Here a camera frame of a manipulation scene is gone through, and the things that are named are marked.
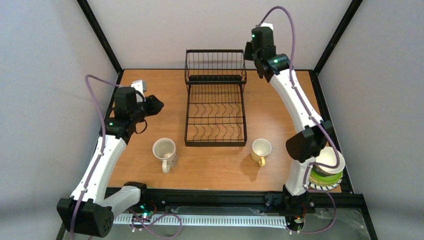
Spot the white floral mug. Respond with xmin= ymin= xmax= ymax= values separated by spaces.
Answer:
xmin=152 ymin=138 xmax=178 ymax=174

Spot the black wire dish rack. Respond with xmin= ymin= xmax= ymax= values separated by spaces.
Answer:
xmin=184 ymin=49 xmax=248 ymax=147

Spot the yellow mug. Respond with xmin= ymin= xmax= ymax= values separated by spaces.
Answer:
xmin=250 ymin=138 xmax=272 ymax=167

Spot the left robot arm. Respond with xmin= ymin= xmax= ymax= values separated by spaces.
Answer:
xmin=56 ymin=86 xmax=164 ymax=238

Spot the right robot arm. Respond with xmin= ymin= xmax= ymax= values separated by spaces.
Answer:
xmin=244 ymin=23 xmax=338 ymax=196

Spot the white bowl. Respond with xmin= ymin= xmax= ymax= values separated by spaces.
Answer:
xmin=312 ymin=146 xmax=346 ymax=177

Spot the green striped plate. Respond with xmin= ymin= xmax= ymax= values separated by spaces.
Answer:
xmin=308 ymin=172 xmax=343 ymax=191

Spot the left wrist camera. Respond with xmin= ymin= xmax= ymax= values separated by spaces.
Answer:
xmin=130 ymin=79 xmax=147 ymax=102

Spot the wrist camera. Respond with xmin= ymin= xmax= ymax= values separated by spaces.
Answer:
xmin=130 ymin=79 xmax=147 ymax=102
xmin=256 ymin=22 xmax=274 ymax=31

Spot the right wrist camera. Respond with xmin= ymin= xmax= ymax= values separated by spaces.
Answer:
xmin=256 ymin=22 xmax=274 ymax=31

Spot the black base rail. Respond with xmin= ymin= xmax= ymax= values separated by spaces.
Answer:
xmin=129 ymin=188 xmax=366 ymax=216

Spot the white slotted cable duct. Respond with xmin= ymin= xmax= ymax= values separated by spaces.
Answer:
xmin=112 ymin=213 xmax=288 ymax=229

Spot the black enclosure frame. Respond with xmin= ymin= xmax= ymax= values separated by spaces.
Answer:
xmin=77 ymin=0 xmax=378 ymax=240

